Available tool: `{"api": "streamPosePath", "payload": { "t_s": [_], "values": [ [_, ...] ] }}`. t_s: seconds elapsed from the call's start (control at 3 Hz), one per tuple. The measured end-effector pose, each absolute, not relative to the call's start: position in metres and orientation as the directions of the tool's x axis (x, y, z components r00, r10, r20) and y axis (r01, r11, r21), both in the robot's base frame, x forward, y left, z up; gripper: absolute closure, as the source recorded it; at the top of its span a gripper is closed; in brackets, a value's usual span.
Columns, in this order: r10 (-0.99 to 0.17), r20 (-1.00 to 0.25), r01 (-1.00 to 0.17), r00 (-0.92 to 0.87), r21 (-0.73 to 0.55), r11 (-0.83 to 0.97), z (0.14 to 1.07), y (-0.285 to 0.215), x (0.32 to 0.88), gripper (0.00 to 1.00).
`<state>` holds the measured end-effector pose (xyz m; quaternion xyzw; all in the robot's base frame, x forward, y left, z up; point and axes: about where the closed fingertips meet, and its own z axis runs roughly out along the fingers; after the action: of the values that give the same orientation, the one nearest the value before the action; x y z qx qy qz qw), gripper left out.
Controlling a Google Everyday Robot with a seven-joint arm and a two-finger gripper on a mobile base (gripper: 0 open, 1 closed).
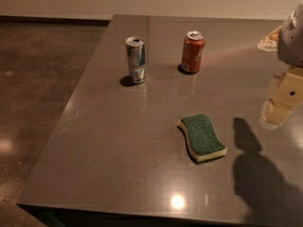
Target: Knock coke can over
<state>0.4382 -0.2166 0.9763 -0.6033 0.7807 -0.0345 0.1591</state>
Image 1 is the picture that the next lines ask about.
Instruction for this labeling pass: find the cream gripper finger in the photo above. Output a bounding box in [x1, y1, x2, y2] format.
[258, 26, 282, 52]
[260, 67, 303, 127]

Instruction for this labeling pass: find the silver blue energy drink can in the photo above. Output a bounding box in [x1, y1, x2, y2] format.
[126, 36, 146, 84]

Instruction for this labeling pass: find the green yellow sponge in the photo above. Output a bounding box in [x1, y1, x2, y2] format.
[178, 113, 227, 163]

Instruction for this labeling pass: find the red coke can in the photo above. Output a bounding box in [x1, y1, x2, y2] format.
[181, 30, 205, 74]

